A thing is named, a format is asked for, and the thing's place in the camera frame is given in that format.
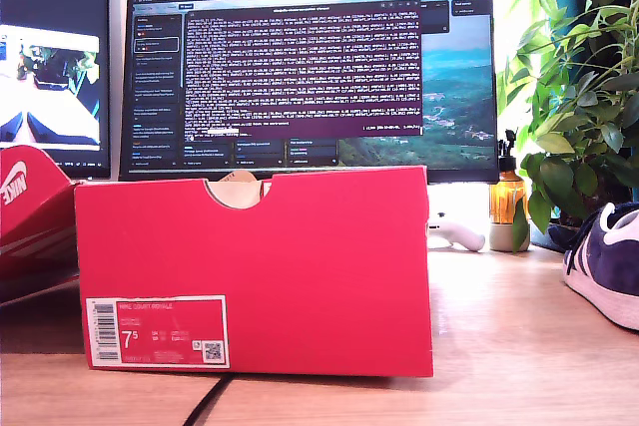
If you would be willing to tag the red Nike shoebox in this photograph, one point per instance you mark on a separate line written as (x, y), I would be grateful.
(299, 271)

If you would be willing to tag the red Nike shoebox lid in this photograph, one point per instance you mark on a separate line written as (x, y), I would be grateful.
(30, 226)

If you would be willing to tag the blue suede shoe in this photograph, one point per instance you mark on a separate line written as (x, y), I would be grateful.
(609, 266)

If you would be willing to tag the beige packing paper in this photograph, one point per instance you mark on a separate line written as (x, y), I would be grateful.
(234, 191)

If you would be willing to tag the large black computer monitor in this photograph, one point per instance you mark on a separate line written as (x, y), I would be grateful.
(299, 72)

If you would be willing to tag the white handheld controller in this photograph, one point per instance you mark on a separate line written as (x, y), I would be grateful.
(461, 236)

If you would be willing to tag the small white pot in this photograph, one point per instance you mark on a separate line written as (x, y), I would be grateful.
(501, 236)

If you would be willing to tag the amber pump bottle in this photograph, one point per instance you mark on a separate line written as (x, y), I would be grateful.
(508, 196)

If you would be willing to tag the dark planter tray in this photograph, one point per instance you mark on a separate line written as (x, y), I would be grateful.
(551, 239)

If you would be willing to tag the green leafy houseplant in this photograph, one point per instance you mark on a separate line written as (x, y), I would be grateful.
(584, 122)

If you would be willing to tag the small black computer monitor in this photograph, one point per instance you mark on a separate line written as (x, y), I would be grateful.
(50, 72)

